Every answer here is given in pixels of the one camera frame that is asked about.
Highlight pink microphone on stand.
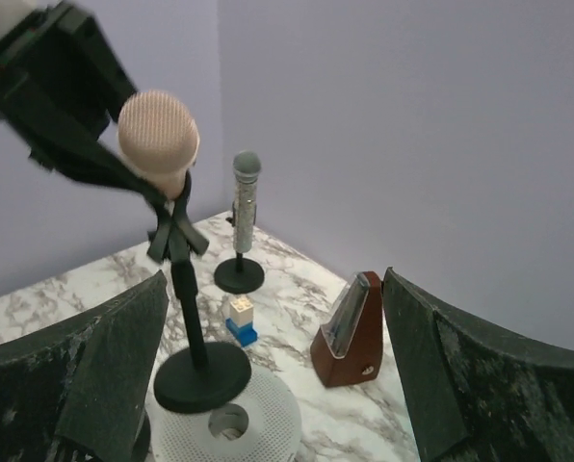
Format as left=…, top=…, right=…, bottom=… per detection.
left=117, top=90, right=252, bottom=414

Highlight brown wooden metronome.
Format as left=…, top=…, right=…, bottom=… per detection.
left=310, top=271, right=383, bottom=388

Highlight blue and white toy bricks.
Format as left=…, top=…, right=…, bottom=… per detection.
left=225, top=295, right=258, bottom=347

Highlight silver glitter microphone on stand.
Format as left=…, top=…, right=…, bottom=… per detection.
left=214, top=151, right=265, bottom=295

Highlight white perforated cable spool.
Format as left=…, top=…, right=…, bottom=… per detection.
left=148, top=365, right=302, bottom=462

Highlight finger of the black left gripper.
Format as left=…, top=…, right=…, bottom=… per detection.
left=147, top=205, right=208, bottom=263
left=29, top=125, right=172, bottom=213

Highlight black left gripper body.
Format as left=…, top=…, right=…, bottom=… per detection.
left=0, top=1, right=137, bottom=138

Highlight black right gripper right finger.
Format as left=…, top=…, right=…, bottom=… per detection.
left=383, top=269, right=574, bottom=462

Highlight black cable spool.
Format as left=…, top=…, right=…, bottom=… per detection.
left=129, top=411, right=151, bottom=462

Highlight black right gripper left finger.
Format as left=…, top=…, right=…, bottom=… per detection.
left=0, top=272, right=168, bottom=461

